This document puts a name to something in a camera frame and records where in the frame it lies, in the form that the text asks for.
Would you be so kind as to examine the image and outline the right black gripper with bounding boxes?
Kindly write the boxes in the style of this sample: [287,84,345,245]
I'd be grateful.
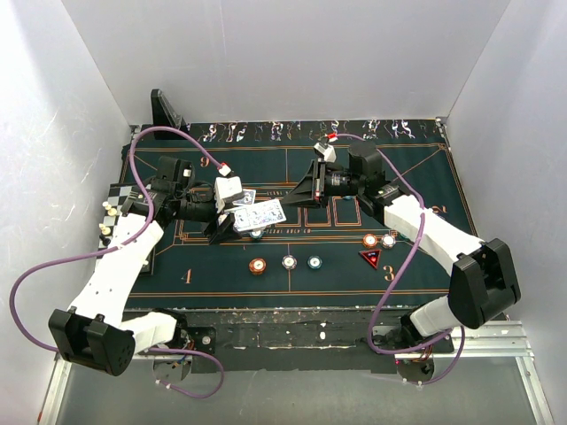
[280,158,363,210]

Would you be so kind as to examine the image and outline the blue backed playing card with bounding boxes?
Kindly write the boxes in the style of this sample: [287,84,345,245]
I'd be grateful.
[247,199,286,228]
[232,189,256,205]

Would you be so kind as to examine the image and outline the orange red chip stack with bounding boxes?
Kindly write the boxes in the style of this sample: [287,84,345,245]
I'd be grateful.
[249,258,267,275]

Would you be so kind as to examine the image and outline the green chip stack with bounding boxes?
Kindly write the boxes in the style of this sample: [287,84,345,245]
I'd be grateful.
[307,256,322,269]

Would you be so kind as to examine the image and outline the peach blue chip stack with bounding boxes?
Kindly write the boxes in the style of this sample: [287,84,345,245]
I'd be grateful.
[282,255,297,270]

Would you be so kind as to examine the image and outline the orange chips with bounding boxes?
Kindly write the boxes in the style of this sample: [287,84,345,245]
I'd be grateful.
[362,234,377,249]

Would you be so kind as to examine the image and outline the red triangular all-in marker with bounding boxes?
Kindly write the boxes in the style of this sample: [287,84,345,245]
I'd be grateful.
[359,249,381,269]

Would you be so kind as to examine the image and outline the peach chips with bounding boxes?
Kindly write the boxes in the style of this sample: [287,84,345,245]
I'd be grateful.
[381,234,396,249]

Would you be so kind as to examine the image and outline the blue white card deck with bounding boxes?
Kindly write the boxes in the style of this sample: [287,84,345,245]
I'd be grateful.
[232,208,268,231]

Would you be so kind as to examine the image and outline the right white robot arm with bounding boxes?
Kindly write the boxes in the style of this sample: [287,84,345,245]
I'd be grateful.
[282,142,521,354]

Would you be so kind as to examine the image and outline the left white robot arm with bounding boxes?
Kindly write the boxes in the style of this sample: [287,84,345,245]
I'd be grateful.
[48,157,244,376]

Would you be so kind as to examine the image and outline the green poker table mat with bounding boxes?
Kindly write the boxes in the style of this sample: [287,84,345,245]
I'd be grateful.
[120,120,475,308]

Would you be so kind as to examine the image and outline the black white checkerboard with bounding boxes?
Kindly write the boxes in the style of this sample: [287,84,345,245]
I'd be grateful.
[97,183,133,251]

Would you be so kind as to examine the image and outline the black stand with clear panel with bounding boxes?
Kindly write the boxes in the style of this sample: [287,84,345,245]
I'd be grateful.
[150,89,187,133]

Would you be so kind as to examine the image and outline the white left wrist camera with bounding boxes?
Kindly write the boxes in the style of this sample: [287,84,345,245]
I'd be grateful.
[214,176,244,208]

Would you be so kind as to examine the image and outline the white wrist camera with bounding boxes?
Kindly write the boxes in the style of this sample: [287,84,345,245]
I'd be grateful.
[314,142,337,163]
[214,176,244,208]

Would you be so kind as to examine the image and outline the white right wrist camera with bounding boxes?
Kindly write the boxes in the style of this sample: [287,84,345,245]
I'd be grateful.
[314,142,337,163]

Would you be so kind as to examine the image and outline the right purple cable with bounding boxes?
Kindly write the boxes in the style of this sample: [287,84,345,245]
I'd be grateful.
[325,132,466,387]

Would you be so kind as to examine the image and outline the purple cable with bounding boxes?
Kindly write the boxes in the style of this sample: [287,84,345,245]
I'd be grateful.
[325,132,466,387]
[9,126,235,399]

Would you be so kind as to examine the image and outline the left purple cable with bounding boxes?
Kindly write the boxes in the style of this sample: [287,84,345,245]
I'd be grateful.
[9,126,235,399]

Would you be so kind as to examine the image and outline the aluminium mounting rail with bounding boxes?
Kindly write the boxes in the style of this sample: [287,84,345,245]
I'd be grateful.
[39,321,553,424]

